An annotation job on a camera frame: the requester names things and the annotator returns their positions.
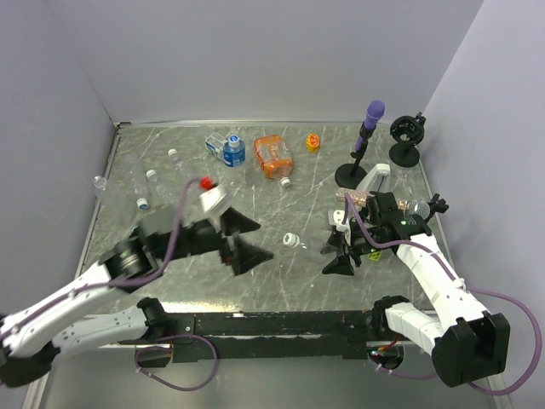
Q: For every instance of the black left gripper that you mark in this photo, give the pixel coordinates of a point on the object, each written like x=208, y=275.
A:
x=245, y=257

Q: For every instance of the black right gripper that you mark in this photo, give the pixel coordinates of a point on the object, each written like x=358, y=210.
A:
x=341, y=265

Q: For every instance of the clear bottle front white cap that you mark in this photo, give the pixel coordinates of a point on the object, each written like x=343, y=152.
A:
x=308, y=245

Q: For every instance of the clear bottle small white cap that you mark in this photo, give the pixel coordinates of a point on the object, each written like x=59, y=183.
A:
x=161, y=192

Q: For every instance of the clear Pocari bottle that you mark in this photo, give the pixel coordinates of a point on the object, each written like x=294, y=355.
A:
x=100, y=187

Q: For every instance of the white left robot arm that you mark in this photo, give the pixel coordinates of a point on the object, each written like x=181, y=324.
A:
x=62, y=325

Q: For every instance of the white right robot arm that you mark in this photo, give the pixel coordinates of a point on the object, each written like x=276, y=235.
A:
x=464, y=339

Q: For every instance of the orange plastic bottle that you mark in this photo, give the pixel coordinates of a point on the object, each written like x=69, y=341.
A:
x=274, y=158

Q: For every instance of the blue water bottle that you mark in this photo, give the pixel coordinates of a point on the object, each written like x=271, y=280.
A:
x=229, y=150

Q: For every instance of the yellow orange bottle cap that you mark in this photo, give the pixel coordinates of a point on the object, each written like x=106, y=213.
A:
x=312, y=143

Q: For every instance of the green toy brick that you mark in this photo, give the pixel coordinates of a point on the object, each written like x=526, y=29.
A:
x=375, y=256

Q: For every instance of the glitter silver microphone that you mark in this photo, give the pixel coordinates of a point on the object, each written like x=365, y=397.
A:
x=409, y=207

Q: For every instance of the purple microphone on stand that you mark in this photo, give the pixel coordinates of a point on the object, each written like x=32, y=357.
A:
x=350, y=175

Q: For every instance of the white rectangular device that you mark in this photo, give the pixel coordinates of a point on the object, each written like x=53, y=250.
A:
x=377, y=180

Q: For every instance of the black empty microphone stand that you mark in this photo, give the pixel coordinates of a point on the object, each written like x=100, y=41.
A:
x=408, y=132

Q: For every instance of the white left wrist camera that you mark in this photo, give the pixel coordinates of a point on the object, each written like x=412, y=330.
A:
x=215, y=199

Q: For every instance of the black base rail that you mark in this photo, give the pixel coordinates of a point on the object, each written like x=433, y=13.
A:
x=259, y=335

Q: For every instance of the clear bottle blue ring cap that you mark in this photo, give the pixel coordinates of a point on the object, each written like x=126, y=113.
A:
x=139, y=193

